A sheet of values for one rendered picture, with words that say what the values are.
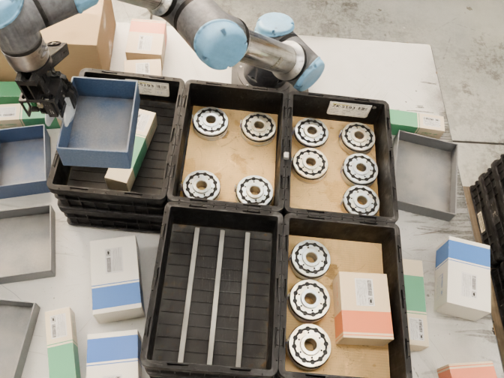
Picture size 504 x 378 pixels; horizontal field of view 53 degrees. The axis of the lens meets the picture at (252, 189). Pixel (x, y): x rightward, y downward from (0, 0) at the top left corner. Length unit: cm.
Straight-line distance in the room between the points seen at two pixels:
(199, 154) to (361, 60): 79
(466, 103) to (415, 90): 109
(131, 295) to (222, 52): 64
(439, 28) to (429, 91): 140
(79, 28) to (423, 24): 218
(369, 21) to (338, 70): 133
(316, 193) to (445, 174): 51
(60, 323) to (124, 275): 19
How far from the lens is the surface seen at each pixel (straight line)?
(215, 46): 120
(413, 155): 178
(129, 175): 139
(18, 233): 159
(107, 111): 128
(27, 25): 98
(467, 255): 157
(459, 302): 151
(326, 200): 145
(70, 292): 149
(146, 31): 187
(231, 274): 132
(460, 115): 296
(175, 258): 134
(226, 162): 147
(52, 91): 109
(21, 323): 149
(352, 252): 140
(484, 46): 338
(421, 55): 209
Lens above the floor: 208
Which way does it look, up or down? 61 degrees down
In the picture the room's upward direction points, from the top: 11 degrees clockwise
